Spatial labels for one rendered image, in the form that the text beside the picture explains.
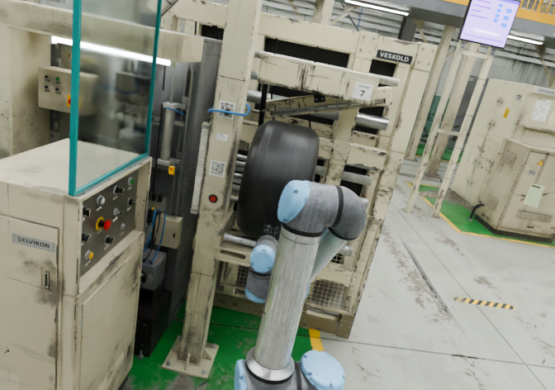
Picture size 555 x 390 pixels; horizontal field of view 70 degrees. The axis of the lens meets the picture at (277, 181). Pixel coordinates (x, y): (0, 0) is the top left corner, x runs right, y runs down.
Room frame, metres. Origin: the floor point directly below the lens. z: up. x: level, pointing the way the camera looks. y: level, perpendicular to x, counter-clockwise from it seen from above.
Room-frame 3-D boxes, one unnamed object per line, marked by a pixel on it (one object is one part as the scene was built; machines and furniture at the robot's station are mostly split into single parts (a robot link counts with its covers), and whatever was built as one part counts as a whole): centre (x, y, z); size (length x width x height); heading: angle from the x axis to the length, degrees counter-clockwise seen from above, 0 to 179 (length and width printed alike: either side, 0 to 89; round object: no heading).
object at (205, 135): (1.88, 0.38, 1.19); 0.05 x 0.04 x 0.48; 177
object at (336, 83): (2.20, -0.10, 1.71); 0.61 x 0.25 x 0.15; 87
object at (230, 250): (1.77, 0.05, 0.84); 0.36 x 0.09 x 0.06; 87
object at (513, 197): (5.40, -3.44, 0.62); 0.91 x 0.58 x 1.25; 96
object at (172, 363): (1.90, 0.30, 0.02); 0.27 x 0.27 x 0.04; 87
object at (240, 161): (2.30, 0.24, 1.05); 0.20 x 0.15 x 0.30; 87
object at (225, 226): (1.92, 0.22, 0.90); 0.40 x 0.03 x 0.10; 177
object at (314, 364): (1.01, -0.25, 0.84); 0.17 x 0.15 x 0.18; 104
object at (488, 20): (5.29, -2.10, 2.60); 0.60 x 0.05 x 0.55; 96
